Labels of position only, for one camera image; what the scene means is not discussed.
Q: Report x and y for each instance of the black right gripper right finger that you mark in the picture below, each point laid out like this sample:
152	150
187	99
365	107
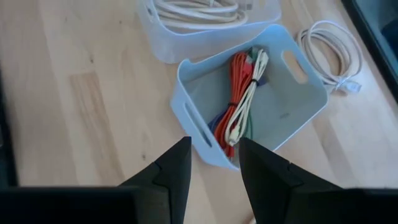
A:
280	199

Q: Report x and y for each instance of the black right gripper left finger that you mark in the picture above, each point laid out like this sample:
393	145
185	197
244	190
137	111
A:
155	202

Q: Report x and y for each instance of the white opaque plastic bin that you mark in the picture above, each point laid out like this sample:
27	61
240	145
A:
280	99

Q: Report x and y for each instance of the clear plastic bin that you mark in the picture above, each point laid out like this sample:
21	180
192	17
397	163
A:
186	46

